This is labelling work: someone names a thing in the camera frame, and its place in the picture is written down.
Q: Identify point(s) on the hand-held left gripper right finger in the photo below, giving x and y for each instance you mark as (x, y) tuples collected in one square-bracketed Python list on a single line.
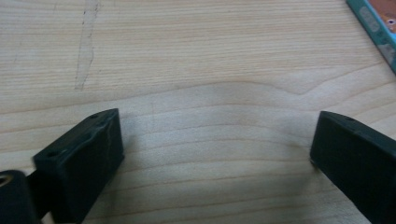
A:
[(358, 158)]

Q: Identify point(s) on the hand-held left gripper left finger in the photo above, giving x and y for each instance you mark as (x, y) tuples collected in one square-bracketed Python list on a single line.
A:
[(79, 161)]

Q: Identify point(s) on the teal book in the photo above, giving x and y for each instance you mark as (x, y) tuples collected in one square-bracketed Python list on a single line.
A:
[(378, 25)]

